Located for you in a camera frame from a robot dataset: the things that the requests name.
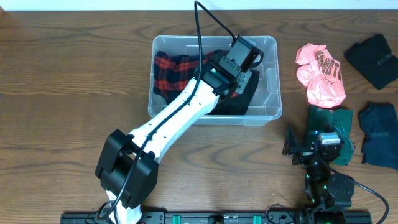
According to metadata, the black garment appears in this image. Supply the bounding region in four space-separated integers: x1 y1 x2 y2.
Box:
208 70 259 116

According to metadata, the red navy plaid shirt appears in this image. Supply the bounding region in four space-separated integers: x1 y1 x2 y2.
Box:
152 49 231 100

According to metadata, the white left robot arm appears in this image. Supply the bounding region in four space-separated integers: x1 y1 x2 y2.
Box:
95 35 264 223

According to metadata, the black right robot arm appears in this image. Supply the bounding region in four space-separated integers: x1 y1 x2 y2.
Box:
282 126 354 224

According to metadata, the dark green folded shirt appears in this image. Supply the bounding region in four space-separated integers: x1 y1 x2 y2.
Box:
304 105 355 166

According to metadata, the clear plastic storage bin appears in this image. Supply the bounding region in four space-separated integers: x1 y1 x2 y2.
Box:
148 35 282 126

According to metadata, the pink crumpled printed shirt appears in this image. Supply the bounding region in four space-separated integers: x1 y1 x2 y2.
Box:
295 43 346 108

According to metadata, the dark navy folded cloth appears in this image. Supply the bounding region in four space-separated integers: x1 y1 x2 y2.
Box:
359 103 397 170

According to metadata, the black folded cloth top right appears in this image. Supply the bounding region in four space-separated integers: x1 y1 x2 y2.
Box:
344 34 397 90

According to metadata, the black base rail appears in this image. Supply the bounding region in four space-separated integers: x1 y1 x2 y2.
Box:
60 210 373 224

